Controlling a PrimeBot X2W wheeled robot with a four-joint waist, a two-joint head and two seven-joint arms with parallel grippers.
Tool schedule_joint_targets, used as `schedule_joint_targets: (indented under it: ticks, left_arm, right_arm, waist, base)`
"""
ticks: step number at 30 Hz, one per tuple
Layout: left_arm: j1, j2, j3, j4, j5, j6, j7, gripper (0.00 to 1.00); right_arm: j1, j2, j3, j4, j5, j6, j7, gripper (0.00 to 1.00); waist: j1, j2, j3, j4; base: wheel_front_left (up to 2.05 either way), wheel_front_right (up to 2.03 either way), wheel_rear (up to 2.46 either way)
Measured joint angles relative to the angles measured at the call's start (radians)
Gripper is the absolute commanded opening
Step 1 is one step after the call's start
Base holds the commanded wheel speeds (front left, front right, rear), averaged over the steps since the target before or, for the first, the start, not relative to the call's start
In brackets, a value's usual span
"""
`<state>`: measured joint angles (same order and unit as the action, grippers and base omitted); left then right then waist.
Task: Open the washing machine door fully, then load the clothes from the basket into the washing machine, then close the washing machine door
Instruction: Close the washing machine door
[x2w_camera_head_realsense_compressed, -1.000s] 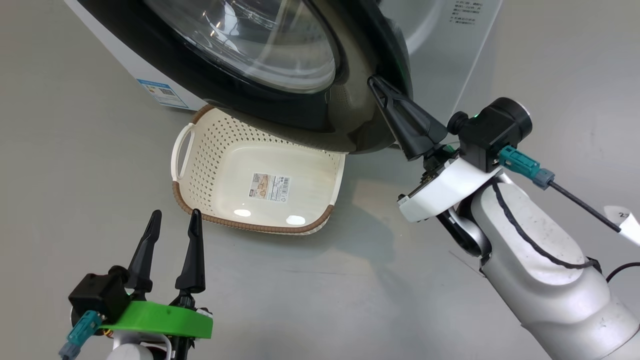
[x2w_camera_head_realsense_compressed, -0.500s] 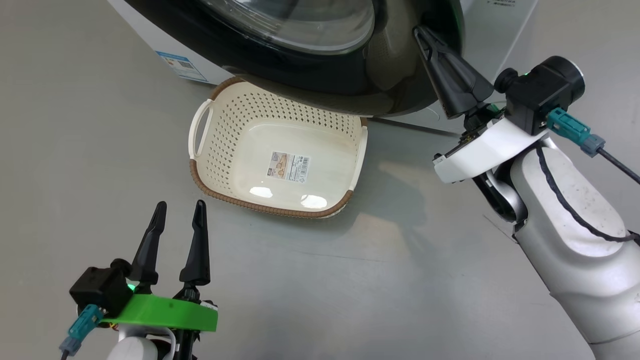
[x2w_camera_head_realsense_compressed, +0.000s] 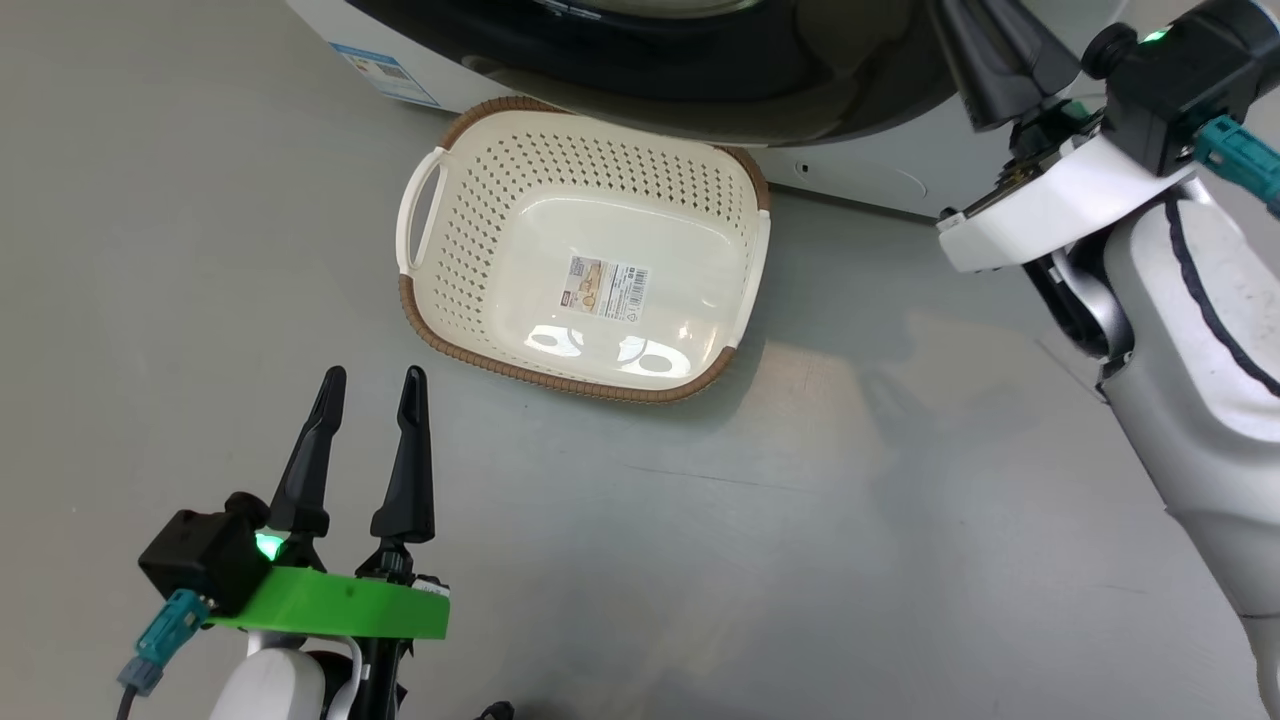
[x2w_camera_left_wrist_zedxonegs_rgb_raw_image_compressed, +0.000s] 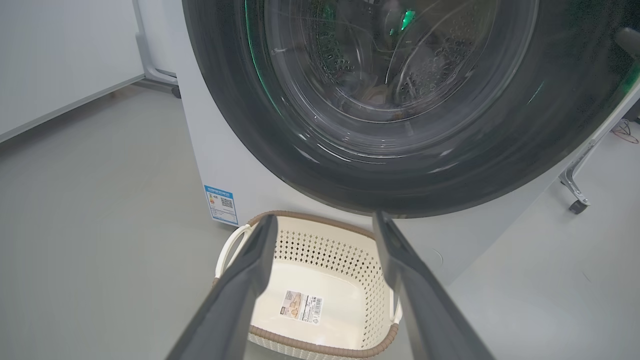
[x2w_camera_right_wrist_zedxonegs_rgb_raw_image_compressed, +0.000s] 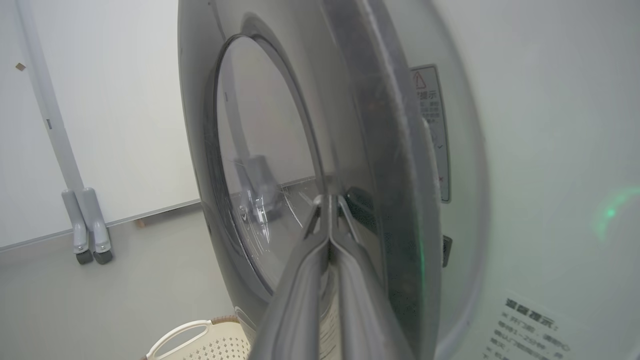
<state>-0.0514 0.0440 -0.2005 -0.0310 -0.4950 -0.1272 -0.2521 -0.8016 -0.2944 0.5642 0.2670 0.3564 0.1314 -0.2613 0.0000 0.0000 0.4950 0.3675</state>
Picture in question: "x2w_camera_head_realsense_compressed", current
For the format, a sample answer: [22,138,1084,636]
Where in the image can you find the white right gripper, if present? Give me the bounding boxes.
[925,0,1196,276]

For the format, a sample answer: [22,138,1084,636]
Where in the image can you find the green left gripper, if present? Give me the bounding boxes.
[205,365,451,641]

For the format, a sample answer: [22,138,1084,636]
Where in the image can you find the dark washing machine door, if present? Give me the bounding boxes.
[345,0,961,148]

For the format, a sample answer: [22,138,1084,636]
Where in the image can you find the white front-load washing machine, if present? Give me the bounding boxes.
[285,0,1131,219]

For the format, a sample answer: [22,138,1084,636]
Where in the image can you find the paper label in basket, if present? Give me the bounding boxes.
[560,255,649,321]

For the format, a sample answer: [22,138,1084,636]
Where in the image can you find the cream perforated laundry basket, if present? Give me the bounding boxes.
[396,97,772,405]

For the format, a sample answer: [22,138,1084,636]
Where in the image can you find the blue energy label sticker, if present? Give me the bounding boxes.
[330,42,441,108]

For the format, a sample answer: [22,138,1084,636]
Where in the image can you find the left teal connector black cable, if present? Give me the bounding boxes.
[115,590,211,720]

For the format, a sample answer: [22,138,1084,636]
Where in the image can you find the teal connector black cable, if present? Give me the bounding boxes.
[1190,115,1280,216]
[115,590,211,720]

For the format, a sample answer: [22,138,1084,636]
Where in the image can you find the right teal connector black cable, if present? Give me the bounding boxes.
[1190,115,1280,216]

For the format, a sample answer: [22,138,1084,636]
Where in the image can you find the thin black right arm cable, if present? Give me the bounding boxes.
[1165,195,1280,396]

